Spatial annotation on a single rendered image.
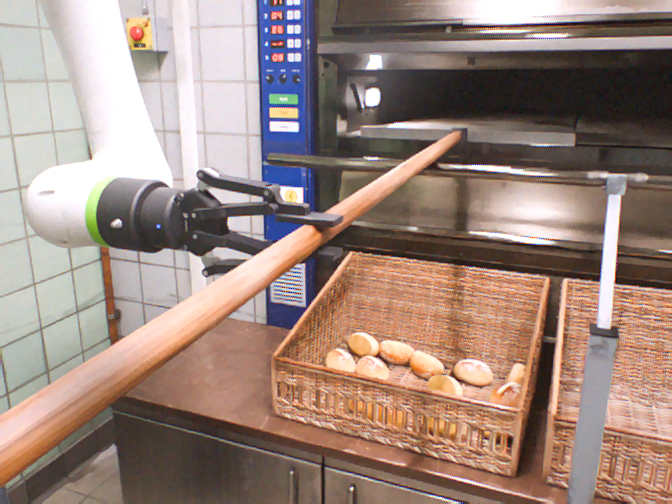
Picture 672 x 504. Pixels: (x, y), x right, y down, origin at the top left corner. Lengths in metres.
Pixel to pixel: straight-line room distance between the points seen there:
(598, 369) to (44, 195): 0.86
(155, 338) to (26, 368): 1.73
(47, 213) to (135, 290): 1.44
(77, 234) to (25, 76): 1.27
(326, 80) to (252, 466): 1.02
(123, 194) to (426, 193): 1.05
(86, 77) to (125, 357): 0.57
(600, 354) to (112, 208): 0.77
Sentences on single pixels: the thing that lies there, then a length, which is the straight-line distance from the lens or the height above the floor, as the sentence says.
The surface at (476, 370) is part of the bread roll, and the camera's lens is 1.56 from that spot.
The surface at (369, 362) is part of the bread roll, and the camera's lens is 1.54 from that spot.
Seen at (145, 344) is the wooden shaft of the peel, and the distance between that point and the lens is 0.40.
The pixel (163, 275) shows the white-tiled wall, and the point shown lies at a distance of 2.12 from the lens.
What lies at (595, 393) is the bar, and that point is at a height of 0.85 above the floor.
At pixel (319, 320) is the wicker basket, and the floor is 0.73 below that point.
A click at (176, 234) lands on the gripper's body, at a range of 0.73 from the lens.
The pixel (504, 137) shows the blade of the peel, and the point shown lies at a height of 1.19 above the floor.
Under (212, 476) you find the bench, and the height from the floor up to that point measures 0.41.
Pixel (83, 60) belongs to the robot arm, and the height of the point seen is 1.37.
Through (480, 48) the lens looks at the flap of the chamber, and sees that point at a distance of 1.43.
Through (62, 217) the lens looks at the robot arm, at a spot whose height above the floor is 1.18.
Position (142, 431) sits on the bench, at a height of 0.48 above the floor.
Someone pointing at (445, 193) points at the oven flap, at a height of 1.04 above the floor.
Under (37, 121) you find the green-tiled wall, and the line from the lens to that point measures 2.05.
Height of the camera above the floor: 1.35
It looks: 17 degrees down
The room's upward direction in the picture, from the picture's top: straight up
